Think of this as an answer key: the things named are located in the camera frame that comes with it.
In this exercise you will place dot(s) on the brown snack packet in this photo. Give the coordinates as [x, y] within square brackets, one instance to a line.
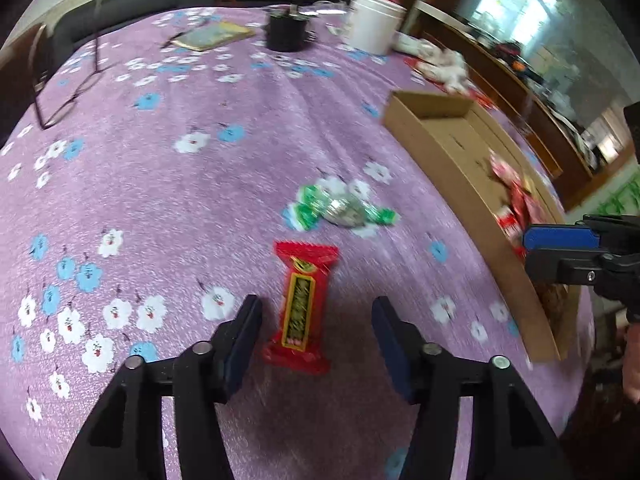
[552, 305]

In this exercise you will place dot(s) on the brown wooden chair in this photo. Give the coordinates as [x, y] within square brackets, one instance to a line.
[20, 70]

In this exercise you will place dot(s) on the shallow cardboard box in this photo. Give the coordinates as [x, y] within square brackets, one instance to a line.
[440, 150]

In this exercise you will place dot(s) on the black pen pot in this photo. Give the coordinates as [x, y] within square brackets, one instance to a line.
[285, 35]

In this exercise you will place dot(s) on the green leaf painted panel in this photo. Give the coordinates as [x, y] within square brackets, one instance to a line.
[622, 200]

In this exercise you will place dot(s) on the window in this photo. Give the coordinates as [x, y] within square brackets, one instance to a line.
[515, 5]

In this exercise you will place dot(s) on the thin-framed eyeglasses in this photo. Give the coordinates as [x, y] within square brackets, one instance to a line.
[96, 45]

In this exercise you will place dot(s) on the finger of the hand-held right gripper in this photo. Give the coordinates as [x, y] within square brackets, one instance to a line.
[560, 270]
[560, 237]

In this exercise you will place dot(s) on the pink snack packet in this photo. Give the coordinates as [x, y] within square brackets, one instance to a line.
[502, 170]

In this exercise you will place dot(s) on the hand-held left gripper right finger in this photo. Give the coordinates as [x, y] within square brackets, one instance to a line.
[395, 345]

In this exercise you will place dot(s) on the green clear candy packet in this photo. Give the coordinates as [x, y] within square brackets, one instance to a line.
[310, 205]

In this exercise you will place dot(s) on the red yellow-label snack packet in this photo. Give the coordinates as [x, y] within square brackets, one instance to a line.
[522, 199]
[300, 305]

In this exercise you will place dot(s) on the white plastic tub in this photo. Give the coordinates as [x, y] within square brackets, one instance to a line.
[375, 25]

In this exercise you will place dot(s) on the brown wooden cabinet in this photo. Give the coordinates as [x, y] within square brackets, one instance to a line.
[545, 125]

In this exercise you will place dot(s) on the yellow green booklet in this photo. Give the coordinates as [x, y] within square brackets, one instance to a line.
[215, 36]

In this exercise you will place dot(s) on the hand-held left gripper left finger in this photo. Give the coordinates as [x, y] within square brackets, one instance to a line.
[242, 345]

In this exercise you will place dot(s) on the red and white snack packet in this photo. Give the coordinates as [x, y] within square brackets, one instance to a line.
[510, 225]

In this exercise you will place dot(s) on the purple floral tablecloth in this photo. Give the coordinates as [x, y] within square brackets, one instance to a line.
[200, 210]

